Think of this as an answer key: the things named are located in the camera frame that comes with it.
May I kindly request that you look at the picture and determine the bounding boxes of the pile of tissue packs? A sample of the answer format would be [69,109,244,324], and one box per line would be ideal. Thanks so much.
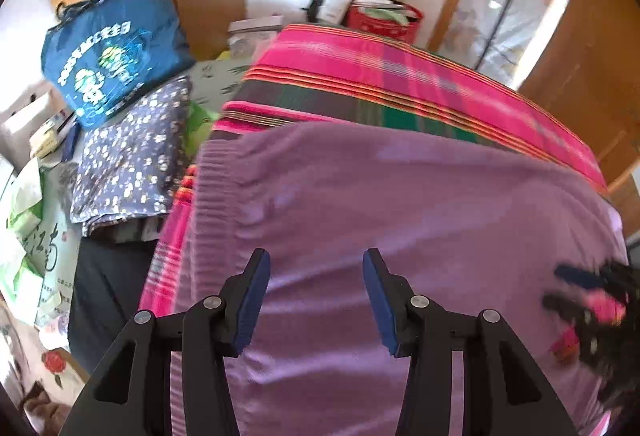
[0,156,76,327]

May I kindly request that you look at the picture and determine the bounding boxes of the dark navy cloth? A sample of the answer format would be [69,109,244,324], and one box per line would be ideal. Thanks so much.
[67,216,171,374]

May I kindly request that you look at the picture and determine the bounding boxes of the navy floral cloth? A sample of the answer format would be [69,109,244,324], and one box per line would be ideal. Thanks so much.
[70,76,193,237]

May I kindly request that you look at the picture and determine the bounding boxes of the pink green plaid blanket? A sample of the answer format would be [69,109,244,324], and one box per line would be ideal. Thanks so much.
[137,23,626,436]

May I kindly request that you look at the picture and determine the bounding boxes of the red patterned box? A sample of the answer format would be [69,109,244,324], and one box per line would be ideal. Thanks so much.
[347,0,425,47]

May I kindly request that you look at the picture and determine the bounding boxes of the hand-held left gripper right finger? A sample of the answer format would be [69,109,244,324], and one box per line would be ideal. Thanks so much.
[362,247,573,436]

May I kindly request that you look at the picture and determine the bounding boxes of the wooden door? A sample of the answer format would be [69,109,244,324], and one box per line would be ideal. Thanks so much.
[520,0,640,217]

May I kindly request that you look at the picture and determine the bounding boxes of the clear plastic storage box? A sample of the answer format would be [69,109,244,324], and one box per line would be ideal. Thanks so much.
[229,16,283,59]

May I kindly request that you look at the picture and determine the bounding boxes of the blue printed tote bag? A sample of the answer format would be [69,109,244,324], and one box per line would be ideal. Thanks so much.
[41,0,197,129]

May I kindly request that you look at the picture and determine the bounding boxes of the pile of white boxes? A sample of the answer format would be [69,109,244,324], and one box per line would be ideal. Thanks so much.
[0,86,76,157]

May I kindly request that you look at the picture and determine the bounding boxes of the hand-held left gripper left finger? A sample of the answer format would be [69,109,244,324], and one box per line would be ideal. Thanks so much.
[60,248,271,436]

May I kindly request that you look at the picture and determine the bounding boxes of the rose print quilt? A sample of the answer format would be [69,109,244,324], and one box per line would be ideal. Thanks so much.
[0,296,93,436]

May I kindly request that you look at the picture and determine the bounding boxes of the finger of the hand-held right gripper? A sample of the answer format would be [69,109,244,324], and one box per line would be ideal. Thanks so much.
[542,293,597,333]
[554,263,604,291]

